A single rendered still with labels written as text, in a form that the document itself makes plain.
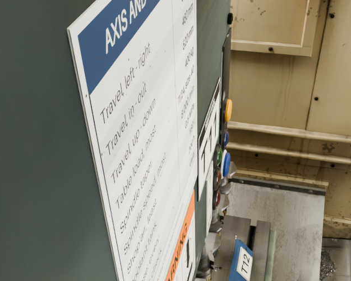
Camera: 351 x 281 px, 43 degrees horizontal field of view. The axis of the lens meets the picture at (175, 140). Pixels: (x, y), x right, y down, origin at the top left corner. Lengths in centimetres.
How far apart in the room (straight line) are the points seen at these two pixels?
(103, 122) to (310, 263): 134
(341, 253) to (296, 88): 64
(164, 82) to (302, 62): 105
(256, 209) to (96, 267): 134
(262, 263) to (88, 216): 112
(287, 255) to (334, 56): 62
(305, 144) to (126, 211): 124
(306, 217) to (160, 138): 130
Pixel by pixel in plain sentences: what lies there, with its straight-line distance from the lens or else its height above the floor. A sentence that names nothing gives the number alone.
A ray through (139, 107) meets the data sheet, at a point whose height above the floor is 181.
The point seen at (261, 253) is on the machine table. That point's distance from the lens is 129.
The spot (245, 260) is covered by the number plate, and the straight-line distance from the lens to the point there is 122.
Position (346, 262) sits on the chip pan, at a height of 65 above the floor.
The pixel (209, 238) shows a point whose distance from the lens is 90.
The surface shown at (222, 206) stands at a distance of 96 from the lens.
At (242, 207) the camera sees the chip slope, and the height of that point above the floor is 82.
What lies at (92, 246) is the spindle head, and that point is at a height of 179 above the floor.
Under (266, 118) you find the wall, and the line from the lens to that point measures 136.
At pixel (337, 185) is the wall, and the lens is 153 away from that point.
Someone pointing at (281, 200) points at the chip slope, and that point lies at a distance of 152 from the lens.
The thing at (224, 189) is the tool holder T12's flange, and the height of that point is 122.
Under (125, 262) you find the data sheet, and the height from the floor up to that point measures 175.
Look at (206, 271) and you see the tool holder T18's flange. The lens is 84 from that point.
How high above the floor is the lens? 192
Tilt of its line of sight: 38 degrees down
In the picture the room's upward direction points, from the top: 3 degrees counter-clockwise
